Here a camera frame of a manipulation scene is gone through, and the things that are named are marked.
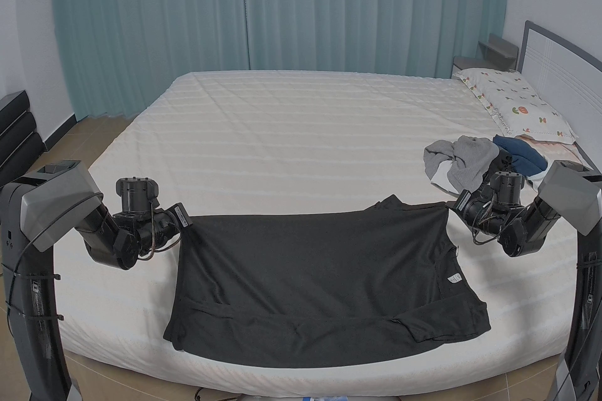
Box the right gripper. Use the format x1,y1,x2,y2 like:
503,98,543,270
455,190,490,228

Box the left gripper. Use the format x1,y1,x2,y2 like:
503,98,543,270
160,203,191,245

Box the black T-shirt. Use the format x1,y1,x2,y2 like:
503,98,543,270
163,195,491,368

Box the pile of clothes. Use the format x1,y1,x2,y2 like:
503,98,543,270
423,135,549,196

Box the bed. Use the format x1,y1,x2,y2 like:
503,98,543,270
51,20,602,396

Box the pink pillow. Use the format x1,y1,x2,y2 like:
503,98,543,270
516,133,580,147

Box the white printed pillow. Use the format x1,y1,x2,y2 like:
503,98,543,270
453,68,579,141

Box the grey bedside table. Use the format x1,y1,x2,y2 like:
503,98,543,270
452,34,519,73

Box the black chest of drawers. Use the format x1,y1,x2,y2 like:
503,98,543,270
0,90,48,189

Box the black cable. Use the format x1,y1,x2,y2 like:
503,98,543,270
194,386,245,401
138,231,182,262
6,193,103,329
562,291,594,401
472,227,500,246

